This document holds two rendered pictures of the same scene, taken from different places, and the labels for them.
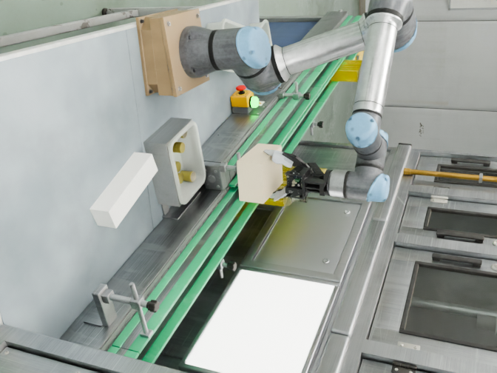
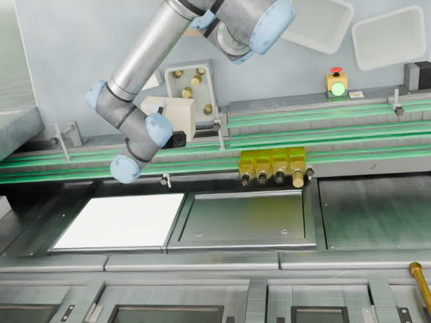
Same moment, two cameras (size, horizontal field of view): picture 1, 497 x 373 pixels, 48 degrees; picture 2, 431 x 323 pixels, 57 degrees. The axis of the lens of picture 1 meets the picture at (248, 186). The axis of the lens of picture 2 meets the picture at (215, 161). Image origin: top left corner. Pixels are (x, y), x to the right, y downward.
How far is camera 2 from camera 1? 184 cm
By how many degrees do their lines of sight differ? 66
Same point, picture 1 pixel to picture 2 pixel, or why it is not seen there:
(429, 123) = not seen: outside the picture
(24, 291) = (51, 99)
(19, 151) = (54, 25)
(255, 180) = not seen: hidden behind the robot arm
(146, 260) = not seen: hidden behind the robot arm
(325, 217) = (270, 219)
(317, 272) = (179, 231)
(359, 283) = (167, 261)
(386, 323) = (129, 294)
